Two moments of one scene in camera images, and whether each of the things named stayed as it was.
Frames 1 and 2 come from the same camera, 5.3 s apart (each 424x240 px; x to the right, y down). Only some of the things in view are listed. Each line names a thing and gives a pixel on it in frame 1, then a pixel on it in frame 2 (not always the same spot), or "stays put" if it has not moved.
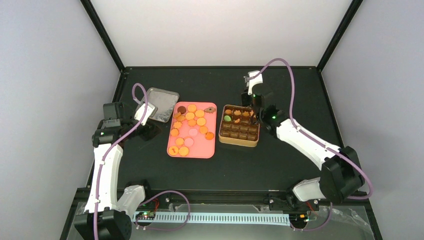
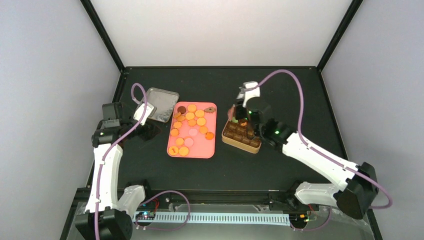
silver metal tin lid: [165, 101] stays put
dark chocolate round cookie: [181, 109] stays put
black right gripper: [244, 103] -> [238, 115]
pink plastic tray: [192, 130] stays put
